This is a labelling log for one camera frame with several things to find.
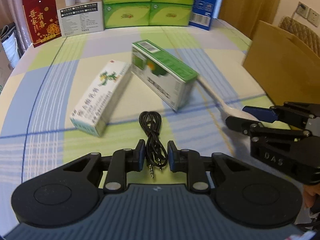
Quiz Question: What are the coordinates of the green tissue pack middle right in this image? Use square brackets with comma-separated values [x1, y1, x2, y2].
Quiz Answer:
[149, 3, 192, 26]

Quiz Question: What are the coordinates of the red greeting envelope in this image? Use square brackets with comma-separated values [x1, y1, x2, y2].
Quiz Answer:
[22, 0, 61, 47]

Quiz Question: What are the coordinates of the wooden door panel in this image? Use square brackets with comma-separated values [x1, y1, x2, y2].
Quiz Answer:
[218, 0, 280, 38]

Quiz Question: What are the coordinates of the brown cardboard box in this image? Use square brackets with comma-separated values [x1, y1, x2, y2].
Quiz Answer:
[243, 21, 320, 105]

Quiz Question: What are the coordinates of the checkered tablecloth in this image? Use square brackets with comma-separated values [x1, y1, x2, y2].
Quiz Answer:
[0, 18, 276, 230]

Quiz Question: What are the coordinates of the black audio cable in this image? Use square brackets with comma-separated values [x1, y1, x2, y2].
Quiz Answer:
[138, 110, 169, 180]

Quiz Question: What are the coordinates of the green tissue pack middle left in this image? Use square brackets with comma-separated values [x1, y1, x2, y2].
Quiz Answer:
[103, 2, 151, 29]

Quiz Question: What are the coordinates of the white product box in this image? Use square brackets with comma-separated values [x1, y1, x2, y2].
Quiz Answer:
[55, 0, 104, 37]

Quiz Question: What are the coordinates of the blue milk carton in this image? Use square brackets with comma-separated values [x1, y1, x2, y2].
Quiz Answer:
[189, 0, 217, 30]

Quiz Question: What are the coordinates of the white parrot ointment box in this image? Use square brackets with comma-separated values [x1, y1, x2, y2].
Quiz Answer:
[70, 60, 132, 137]

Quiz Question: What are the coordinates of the wall power socket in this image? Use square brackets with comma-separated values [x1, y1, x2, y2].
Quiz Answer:
[296, 2, 319, 27]

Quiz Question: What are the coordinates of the quilted tan chair cover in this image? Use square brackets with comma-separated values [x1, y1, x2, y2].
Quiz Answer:
[278, 16, 320, 56]

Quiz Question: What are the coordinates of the operator hand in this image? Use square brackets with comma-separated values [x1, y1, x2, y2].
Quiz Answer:
[303, 184, 320, 208]

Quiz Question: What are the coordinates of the green medicine box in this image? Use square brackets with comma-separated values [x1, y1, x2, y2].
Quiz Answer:
[131, 40, 199, 111]

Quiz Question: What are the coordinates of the white plastic spoon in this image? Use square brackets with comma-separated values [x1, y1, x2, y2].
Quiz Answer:
[197, 75, 257, 121]

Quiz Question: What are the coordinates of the pink curtain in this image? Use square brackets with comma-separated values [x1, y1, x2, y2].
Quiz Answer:
[1, 0, 31, 54]

